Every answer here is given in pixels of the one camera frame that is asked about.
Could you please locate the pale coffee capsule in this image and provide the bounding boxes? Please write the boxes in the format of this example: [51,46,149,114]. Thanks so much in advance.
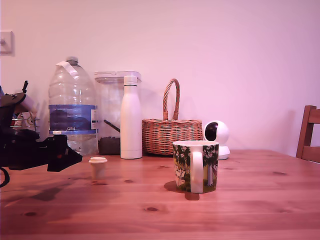
[88,156,109,180]

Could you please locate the floral print coffee mug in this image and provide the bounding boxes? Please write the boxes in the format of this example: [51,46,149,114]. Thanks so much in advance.
[172,140,220,194]

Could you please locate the large clear water bottle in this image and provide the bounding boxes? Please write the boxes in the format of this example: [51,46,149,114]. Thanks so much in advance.
[48,56,99,156]

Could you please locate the clear lidded storage jar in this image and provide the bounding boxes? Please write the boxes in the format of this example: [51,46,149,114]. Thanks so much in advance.
[94,70,143,156]

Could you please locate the white insulated bottle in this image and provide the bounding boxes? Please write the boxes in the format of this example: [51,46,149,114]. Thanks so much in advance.
[120,74,144,160]

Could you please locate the wooden chair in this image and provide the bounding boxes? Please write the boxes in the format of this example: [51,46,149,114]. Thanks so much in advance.
[295,105,320,165]

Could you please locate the wicker basket with handle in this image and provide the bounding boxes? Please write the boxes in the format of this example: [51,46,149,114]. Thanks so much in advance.
[141,78,204,157]

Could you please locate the wall light switch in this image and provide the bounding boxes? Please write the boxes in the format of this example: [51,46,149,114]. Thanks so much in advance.
[0,30,15,57]

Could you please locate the small white round camera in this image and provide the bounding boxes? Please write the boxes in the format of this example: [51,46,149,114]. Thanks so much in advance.
[202,120,232,161]

